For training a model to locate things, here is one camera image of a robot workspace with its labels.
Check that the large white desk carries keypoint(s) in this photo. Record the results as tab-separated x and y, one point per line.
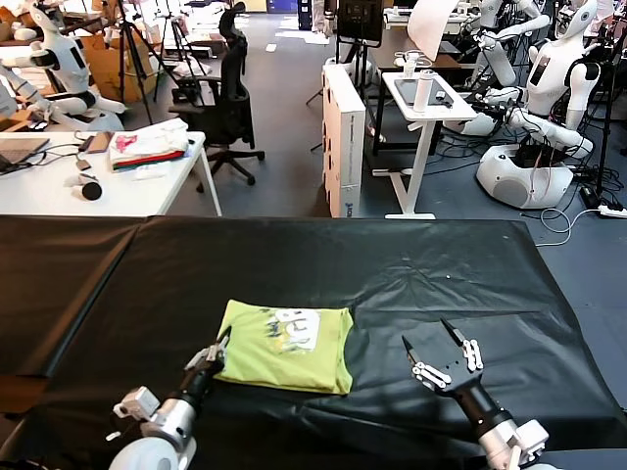
44	196

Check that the black monitor on stand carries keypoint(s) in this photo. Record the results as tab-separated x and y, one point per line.
360	19

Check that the stack of folded clothes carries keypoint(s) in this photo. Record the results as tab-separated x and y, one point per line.
147	147

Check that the white power strip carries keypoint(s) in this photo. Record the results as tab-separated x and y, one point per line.
612	211

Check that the black office chair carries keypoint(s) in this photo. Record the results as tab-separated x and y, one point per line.
230	112

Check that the black light stand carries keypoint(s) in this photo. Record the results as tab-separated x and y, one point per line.
607	122

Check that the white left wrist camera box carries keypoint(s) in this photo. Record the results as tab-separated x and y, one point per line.
139	402

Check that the white humanoid robot right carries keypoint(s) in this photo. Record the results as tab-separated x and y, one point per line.
544	83

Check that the tall white cardboard box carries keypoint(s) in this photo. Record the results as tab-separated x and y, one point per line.
343	147

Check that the black camera tripod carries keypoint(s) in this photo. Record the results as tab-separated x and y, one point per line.
131	54
177	39

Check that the white humanoid robot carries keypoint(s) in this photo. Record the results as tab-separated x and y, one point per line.
68	63
544	83

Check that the brown flat case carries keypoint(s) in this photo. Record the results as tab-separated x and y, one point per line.
100	142

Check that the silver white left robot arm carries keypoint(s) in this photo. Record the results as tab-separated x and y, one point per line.
147	450

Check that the curved white sheet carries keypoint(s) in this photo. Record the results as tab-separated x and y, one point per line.
426	29

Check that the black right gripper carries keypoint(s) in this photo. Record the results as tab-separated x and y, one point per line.
470	387

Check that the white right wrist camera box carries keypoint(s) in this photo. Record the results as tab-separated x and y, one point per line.
531	438

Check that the yellow-green t-shirt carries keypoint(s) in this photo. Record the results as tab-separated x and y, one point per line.
294	357

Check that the grey laptop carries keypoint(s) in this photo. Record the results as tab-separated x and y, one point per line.
19	149

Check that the white humanoid robot left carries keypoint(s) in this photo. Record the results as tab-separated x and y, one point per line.
68	63

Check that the brown cardboard box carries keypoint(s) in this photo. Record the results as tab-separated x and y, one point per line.
108	68

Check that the white black handheld controller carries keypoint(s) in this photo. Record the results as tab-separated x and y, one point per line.
90	191

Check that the white robot with raised arm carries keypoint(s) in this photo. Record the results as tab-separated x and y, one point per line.
499	59

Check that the white drink bottle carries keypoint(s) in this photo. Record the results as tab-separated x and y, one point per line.
422	93

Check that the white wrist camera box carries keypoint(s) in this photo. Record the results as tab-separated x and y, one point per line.
139	402
531	438

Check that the black tablet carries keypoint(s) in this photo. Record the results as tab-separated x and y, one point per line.
406	93

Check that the small white standing desk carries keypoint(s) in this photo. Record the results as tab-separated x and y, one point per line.
455	112

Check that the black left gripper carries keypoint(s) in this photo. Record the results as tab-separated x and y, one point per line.
198	382

